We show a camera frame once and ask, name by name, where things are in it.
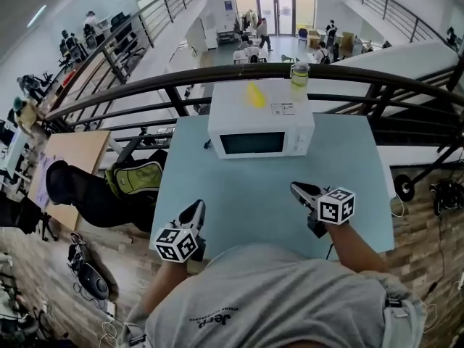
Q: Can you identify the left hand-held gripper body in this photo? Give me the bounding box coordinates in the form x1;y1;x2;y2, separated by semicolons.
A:
154;223;207;264

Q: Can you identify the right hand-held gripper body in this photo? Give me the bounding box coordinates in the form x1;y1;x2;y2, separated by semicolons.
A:
307;186;356;239

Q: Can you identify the person's left forearm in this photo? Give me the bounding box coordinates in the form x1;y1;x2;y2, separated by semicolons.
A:
139;260;190;315

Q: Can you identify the green backpack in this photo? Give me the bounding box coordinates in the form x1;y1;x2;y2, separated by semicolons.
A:
104;159;163;197

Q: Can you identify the white microwave oven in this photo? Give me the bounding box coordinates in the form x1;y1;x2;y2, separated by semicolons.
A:
207;79;316;160

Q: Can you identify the black device on floor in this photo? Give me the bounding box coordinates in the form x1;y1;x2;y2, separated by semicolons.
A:
66;231;110;301

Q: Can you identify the black office chair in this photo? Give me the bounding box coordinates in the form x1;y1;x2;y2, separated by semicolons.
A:
45;135;170;232

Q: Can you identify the black wheeled stand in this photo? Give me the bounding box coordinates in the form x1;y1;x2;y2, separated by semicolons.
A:
392;131;464;203

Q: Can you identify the person's grey shirt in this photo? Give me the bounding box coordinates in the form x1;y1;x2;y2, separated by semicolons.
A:
119;243;428;348

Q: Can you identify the clear green water bottle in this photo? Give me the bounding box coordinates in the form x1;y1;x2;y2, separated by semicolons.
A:
289;61;310;102

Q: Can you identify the wooden desk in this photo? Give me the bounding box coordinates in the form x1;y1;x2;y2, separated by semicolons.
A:
27;130;112;232

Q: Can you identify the black curved metal railing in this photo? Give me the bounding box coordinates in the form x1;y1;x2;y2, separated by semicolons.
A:
43;62;464;167

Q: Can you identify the purple cloth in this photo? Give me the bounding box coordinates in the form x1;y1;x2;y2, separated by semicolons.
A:
34;153;56;210

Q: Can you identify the black swivel chair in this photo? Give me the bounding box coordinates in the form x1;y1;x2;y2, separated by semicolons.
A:
0;193;59;243

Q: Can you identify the glass entrance door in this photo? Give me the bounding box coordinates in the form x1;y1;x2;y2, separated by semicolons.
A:
257;0;297;37

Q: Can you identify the black balcony railing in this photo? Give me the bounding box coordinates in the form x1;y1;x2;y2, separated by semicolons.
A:
345;0;436;44
101;0;204;83

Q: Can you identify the white cable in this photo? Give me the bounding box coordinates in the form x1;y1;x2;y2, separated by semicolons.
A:
390;193;405;218

